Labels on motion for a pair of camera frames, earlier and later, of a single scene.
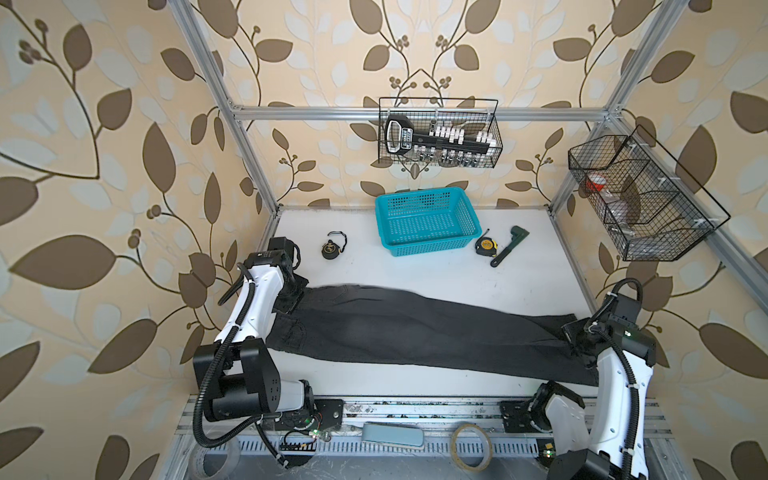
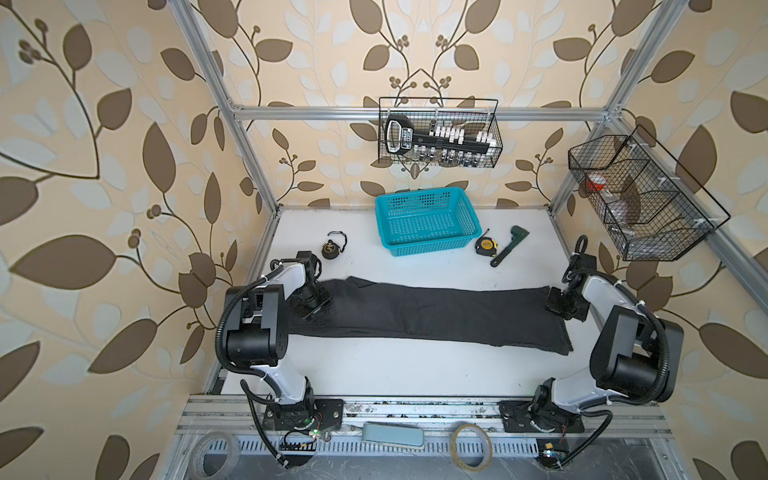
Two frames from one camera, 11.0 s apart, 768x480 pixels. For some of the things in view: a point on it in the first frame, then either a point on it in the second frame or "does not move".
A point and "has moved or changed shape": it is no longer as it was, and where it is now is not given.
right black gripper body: x=576 y=332 -> x=565 y=304
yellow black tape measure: x=486 y=246 does not move
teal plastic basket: x=429 y=221 does not move
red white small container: x=596 y=183 does not move
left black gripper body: x=290 y=295 -> x=311 y=299
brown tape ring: x=489 y=448 does not move
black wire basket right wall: x=655 y=209 does not move
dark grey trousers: x=398 y=327 has moved or changed shape
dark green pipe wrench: x=518 y=235 does not move
